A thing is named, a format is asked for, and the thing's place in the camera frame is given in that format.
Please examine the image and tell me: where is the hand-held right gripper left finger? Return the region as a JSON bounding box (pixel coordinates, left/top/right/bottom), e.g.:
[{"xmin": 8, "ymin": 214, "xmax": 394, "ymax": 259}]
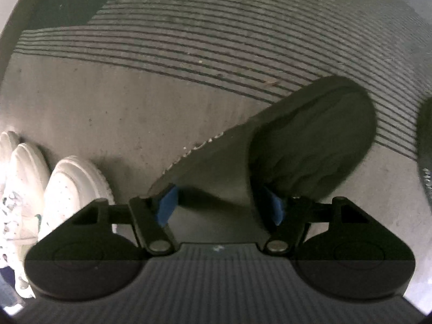
[{"xmin": 69, "ymin": 184, "xmax": 179, "ymax": 256}]

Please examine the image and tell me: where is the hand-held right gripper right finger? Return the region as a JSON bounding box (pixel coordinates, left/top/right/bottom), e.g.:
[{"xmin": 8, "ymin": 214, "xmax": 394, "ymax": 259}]
[{"xmin": 258, "ymin": 186, "xmax": 368, "ymax": 256}]

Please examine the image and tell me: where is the black slide sandal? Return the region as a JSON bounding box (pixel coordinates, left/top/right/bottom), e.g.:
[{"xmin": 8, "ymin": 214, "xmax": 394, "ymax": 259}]
[
  {"xmin": 148, "ymin": 75, "xmax": 377, "ymax": 244},
  {"xmin": 416, "ymin": 97, "xmax": 432, "ymax": 208}
]

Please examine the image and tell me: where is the white perforated sneaker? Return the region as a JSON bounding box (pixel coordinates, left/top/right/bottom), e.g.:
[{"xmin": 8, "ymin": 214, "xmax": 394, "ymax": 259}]
[{"xmin": 37, "ymin": 156, "xmax": 115, "ymax": 244}]

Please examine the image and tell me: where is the beige lace-up sneaker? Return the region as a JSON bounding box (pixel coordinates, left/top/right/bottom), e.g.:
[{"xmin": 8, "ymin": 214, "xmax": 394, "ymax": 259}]
[{"xmin": 0, "ymin": 143, "xmax": 51, "ymax": 298}]

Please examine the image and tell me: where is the grey green patterned floor mat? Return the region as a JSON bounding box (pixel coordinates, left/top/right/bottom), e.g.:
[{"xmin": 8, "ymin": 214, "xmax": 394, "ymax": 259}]
[{"xmin": 0, "ymin": 0, "xmax": 432, "ymax": 257}]

